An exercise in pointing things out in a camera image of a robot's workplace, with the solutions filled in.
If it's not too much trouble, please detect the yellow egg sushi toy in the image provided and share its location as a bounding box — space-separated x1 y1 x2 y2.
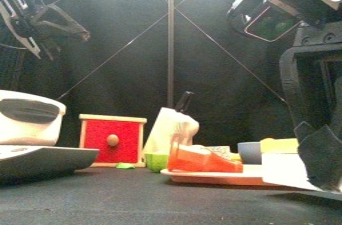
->
260 137 324 192

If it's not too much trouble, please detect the white speckled sushi toy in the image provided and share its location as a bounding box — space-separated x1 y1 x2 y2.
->
205 145 244 164

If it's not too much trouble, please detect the orange salmon sushi toy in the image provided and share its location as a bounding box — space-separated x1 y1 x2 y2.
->
168 142 245 174

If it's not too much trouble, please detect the blue grey cup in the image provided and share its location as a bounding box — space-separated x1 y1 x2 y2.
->
237 141 265 165

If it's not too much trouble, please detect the cream cloth bag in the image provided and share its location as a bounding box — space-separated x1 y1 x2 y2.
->
144 106 201 174

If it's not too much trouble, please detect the red wooden drawer box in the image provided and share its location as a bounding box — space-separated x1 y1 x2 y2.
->
78 113 149 169

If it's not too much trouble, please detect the grey appliance base tray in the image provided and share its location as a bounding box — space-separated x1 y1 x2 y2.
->
0 144 101 181

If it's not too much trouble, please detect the small green toy piece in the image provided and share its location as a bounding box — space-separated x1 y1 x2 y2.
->
116 162 137 170

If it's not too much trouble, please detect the diagonal frame brace wire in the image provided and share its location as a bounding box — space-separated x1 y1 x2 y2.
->
130 0 287 103
58 0 224 101

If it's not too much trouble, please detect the vertical metal frame pole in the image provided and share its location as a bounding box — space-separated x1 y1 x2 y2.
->
168 0 176 108

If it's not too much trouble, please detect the black knife handle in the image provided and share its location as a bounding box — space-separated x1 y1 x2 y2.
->
174 90 197 114

